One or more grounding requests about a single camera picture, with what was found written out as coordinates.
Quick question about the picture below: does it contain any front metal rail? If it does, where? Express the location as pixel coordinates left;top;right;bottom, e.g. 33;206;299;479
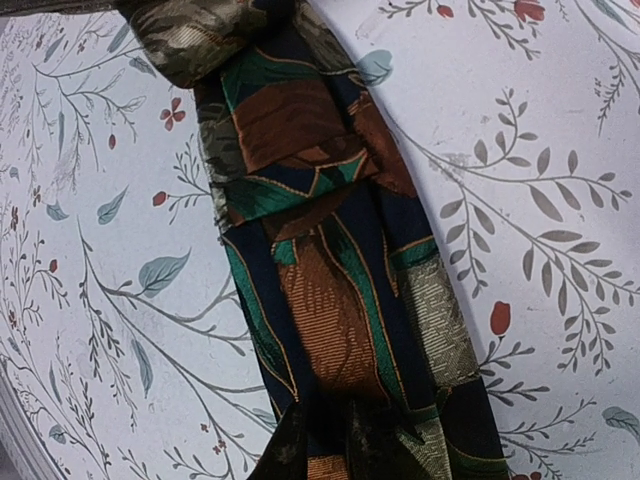
1;381;57;479

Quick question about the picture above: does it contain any brown green patterned tie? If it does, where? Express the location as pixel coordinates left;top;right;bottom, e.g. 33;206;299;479
116;1;509;479

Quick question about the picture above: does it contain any floral tablecloth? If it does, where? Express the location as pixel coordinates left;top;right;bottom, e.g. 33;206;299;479
1;1;639;479

